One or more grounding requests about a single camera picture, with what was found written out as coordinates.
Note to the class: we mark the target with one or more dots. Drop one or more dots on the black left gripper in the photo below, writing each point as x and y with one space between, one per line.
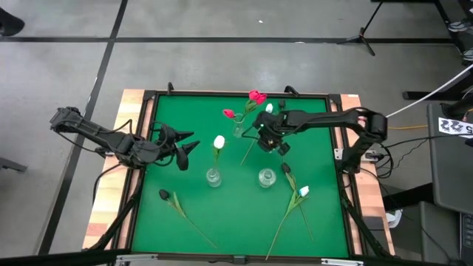
164 144

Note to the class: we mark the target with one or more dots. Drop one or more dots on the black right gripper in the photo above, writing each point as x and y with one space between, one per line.
271 127

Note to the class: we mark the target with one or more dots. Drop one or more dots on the white blue-tipped tulip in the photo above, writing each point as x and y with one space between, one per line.
269 108
304 191
219 142

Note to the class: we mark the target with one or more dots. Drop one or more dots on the ribbed glass vase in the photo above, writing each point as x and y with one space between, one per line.
214 179

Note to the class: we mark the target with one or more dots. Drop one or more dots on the red tulip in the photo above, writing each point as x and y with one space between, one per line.
229 113
253 94
262 99

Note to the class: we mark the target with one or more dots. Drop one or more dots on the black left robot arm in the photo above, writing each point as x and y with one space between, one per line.
111 140

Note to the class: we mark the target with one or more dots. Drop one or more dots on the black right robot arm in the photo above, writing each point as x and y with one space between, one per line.
332 118

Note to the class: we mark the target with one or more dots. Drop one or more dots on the diamond-cut glass vase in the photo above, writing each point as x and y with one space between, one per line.
267 178

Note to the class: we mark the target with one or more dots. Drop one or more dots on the slim glass bottle vase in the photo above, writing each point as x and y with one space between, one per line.
238 130

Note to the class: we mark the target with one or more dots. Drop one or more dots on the black clamp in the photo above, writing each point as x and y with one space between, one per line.
292 89
170 88

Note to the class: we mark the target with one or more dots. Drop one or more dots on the green table mat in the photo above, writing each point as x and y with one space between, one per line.
240 221

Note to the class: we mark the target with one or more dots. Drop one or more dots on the black tripod stand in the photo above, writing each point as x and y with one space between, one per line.
360 37

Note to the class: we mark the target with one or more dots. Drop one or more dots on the black computer case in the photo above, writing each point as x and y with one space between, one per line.
425 236

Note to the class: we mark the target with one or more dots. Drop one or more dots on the grey desk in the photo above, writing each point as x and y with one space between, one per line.
451 173

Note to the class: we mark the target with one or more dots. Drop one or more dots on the white number sign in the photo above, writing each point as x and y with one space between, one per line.
452 126

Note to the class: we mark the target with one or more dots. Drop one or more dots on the black keyboard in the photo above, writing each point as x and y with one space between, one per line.
467 236

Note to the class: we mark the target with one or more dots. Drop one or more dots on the person's shoe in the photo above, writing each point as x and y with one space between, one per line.
9 24
460 26
468 55

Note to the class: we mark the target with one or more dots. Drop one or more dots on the black table frame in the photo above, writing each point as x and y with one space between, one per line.
184 257

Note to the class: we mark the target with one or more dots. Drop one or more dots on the silver bracket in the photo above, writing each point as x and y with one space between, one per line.
341 262
135 258

